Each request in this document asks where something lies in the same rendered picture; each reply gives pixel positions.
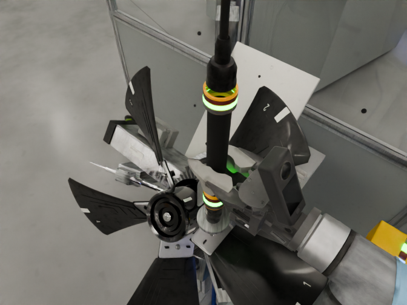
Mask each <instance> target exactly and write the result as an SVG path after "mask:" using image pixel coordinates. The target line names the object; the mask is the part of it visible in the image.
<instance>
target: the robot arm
mask: <svg viewBox="0 0 407 305"><path fill-rule="evenodd" d="M188 164H189V166H190V168H191V170H192V172H193V173H194V175H195V176H196V177H197V178H198V179H199V180H200V184H201V186H202V189H203V191H204V192H205V193H207V194H208V195H210V196H214V195H215V196H216V197H217V199H218V200H219V201H220V202H221V203H222V204H224V205H225V206H227V207H229V208H233V210H231V211H230V218H231V219H232V220H234V221H235V222H236V223H237V224H239V225H240V226H241V227H243V228H244V229H246V230H247V231H248V232H250V233H251V234H253V235H254V236H255V235H256V234H257V233H258V232H259V230H260V229H261V230H263V231H265V232H266V233H267V234H268V235H270V236H272V237H273V238H274V239H275V240H277V241H278V242H279V243H281V244H282V245H284V246H285V247H286V248H288V249H289V250H291V251H294V252H295V251H296V250H297V251H298V253H297V256H298V257H299V258H301V259H302V260H303V261H305V262H306V263H308V264H309V265H310V266H312V267H313V268H315V269H316V270H317V271H319V272H320V273H322V274H324V276H326V277H327V278H329V279H330V280H331V281H330V282H329V283H328V284H327V285H326V287H325V288H324V290H322V292H321V294H320V295H319V296H318V297H317V299H316V300H315V302H314V303H313V305H407V264H405V263H404V262H402V261H401V260H400V259H399V258H398V257H396V256H393V255H391V254H390V253H388V252H387V251H385V250H383V249H382V248H380V247H379V246H377V245H376V244H374V243H373V242H371V241H369V240H368V239H366V238H365V237H363V236H361V235H360V234H358V233H357V232H355V231H353V230H352V229H350V228H349V227H347V226H346V225H344V224H343V223H342V222H341V221H338V220H336V219H335V218H333V217H332V216H330V215H329V214H323V215H321V211H320V210H319V209H317V208H316V207H313V208H312V210H311V212H310V213H309V214H308V215H306V214H304V213H303V212H302V210H303V208H304V207H305V205H306V203H305V199H304V197H303V193H302V189H301V187H300V183H299V179H298V176H297V172H296V169H295V166H294V162H293V158H292V155H291V151H290V149H288V148H284V147H281V146H274V147H273V149H272V150H271V151H270V152H269V153H268V155H267V156H266V157H265V158H264V159H263V158H262V157H261V156H259V155H257V154H255V153H253V152H250V151H247V150H245V149H242V148H236V147H235V146H231V145H228V157H227V169H228V170H229V171H231V172H232V173H235V172H239V173H241V174H242V175H244V176H245V177H247V179H246V180H245V181H244V182H243V183H237V185H236V189H234V188H233V183H232V178H231V177H230V176H228V175H226V174H220V173H217V172H215V171H213V170H212V168H211V167H209V166H205V165H204V164H202V163H201V162H200V160H199V159H191V158H189V159H188ZM236 217H237V218H239V219H240V220H242V221H243V222H244V223H246V224H247V225H248V226H249V228H247V227H246V226H244V225H243V224H242V223H241V222H239V221H238V220H236Z"/></svg>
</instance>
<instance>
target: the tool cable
mask: <svg viewBox="0 0 407 305"><path fill-rule="evenodd" d="M230 3H231V0H221V4H220V30H219V38H220V39H223V40H224V39H228V29H229V20H230Z"/></svg>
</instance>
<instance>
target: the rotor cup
mask: <svg viewBox="0 0 407 305"><path fill-rule="evenodd" d="M198 182H199V179H197V178H189V179H184V180H181V181H180V182H178V183H177V184H176V185H175V187H174V188H171V189H168V190H164V191H161V192H158V193H157V194H155V195H154V196H153V197H152V198H151V199H150V201H149V202H148V205H147V222H148V225H149V227H150V229H151V231H152V232H153V234H154V235H155V236H156V237H157V238H158V239H160V240H162V241H164V242H167V243H174V242H177V241H180V240H182V239H183V238H185V237H187V236H189V235H190V234H192V233H195V232H196V231H197V230H198V229H199V225H198V223H196V221H197V211H199V208H198V205H197V184H198ZM189 197H191V198H192V200H190V201H187V202H184V199H186V198H189ZM166 212H167V213H169V214H170V215H171V220H170V221H165V220H164V218H163V215H164V214H165V213H166ZM193 228H195V230H193V231H191V232H190V233H188V231H190V230H192V229H193ZM187 233H188V234H187Z"/></svg>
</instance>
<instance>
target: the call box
mask: <svg viewBox="0 0 407 305"><path fill-rule="evenodd" d="M406 238H407V235H406V234H404V233H403V232H401V231H400V230H398V229H396V228H395V227H393V226H391V225H389V224H388V223H386V222H385V221H383V220H382V221H380V222H379V223H378V224H377V225H376V226H375V227H374V228H373V229H372V230H370V231H369V232H368V235H367V236H366V239H368V240H369V241H371V242H373V243H374V244H376V245H377V246H379V247H380V248H382V249H383V250H385V251H387V252H388V253H390V254H391V255H393V256H396V257H398V258H400V257H399V253H400V251H403V250H402V247H403V245H404V244H406V243H405V240H406ZM406 245H407V244H406ZM403 252H405V251H403ZM405 253H406V254H407V252H405ZM400 259H401V260H403V261H404V262H405V264H407V259H406V260H404V259H402V258H400Z"/></svg>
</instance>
